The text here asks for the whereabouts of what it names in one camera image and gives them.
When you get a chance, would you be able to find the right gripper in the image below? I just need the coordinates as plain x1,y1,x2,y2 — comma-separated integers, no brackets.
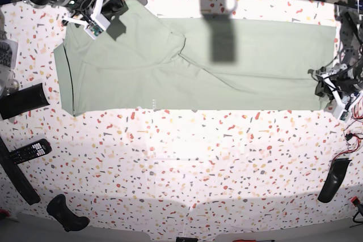
63,0,104,27

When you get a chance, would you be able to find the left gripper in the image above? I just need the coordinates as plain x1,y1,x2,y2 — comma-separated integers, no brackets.
307,67,362,112

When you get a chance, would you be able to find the light green T-shirt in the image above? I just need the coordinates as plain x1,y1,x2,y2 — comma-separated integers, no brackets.
54,0,336,116

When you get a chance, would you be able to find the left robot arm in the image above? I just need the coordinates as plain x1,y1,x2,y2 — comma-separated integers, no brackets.
308,0,362,121

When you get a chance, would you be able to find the small clear plastic box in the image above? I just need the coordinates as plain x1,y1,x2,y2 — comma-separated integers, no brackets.
0,68,15,96

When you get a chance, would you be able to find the black TV remote control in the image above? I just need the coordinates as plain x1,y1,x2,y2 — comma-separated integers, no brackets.
10,138,52,164

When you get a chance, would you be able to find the long black bar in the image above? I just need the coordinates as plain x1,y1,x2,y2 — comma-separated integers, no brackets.
1,139,41,205

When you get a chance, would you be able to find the black game controller grip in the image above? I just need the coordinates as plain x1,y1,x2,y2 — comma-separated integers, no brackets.
47,194,90,232

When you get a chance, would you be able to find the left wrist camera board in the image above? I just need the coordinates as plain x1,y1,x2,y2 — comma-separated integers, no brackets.
332,106,351,122

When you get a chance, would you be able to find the red and black wire bundle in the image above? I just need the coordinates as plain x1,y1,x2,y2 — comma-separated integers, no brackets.
326,94,363,169

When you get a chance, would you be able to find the black curved handle piece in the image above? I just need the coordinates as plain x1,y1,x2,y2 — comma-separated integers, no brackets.
318,158,351,203

